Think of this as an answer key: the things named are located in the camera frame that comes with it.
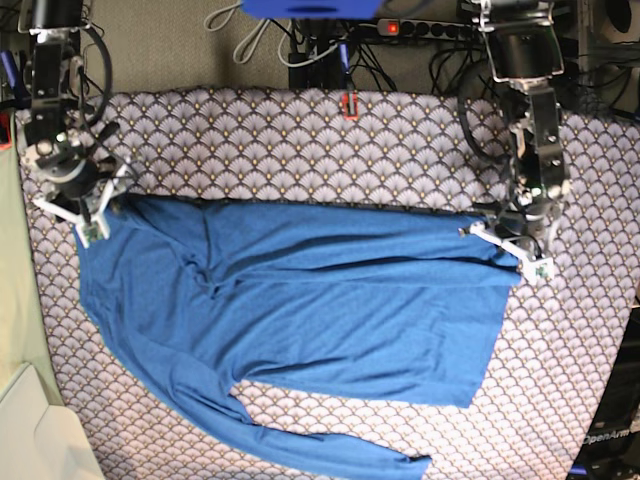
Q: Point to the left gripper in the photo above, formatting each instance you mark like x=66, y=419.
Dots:
x=526, y=220

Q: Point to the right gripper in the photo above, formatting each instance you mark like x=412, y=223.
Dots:
x=73, y=182

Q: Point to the blue T-shirt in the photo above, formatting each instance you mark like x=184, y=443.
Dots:
x=193, y=298

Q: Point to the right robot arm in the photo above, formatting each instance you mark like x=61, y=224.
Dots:
x=58, y=141

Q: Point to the fan-patterned table cloth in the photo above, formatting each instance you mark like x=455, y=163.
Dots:
x=559, y=340

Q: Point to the orange black table clamp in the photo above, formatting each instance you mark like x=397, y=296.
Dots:
x=350, y=105

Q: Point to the black OpenArm box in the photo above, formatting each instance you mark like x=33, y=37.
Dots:
x=610, y=449

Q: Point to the white plastic bin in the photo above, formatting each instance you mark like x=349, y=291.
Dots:
x=40, y=440

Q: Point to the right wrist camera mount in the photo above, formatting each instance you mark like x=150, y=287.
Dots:
x=91, y=225

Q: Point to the blue handled left clamp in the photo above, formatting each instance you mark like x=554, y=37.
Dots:
x=20, y=97

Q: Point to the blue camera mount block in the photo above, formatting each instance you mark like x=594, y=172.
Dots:
x=312, y=9

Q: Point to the white power strip red switch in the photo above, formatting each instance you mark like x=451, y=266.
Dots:
x=426, y=30

